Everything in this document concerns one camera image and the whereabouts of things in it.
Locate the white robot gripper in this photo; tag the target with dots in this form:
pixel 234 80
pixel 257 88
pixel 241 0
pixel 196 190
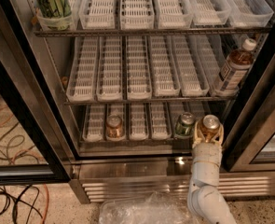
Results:
pixel 206 153

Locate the orange can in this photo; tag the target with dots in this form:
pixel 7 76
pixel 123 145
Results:
pixel 114 126
pixel 209 126

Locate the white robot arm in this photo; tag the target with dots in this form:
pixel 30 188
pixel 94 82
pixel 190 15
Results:
pixel 204 199

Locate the shelf tray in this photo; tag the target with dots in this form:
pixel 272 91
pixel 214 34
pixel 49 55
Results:
pixel 82 78
pixel 159 122
pixel 93 124
pixel 109 83
pixel 200 109
pixel 190 72
pixel 136 14
pixel 163 70
pixel 138 122
pixel 176 111
pixel 119 110
pixel 249 13
pixel 97 14
pixel 211 57
pixel 210 12
pixel 67 23
pixel 173 14
pixel 138 75

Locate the right glass fridge door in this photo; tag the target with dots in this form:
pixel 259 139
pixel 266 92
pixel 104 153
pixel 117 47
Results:
pixel 258 130

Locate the glass fridge door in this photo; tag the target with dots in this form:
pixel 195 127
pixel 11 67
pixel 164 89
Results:
pixel 258 130
pixel 30 86

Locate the stainless fridge cabinet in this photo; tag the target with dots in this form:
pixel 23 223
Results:
pixel 106 170

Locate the left glass fridge door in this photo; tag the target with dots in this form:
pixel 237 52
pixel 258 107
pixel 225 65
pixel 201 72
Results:
pixel 30 86

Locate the green tall can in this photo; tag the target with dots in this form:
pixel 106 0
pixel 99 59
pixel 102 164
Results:
pixel 55 9

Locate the brown tea bottle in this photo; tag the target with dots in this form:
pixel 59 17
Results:
pixel 235 66

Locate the clear plastic bin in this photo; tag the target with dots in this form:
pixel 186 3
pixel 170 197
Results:
pixel 152 208

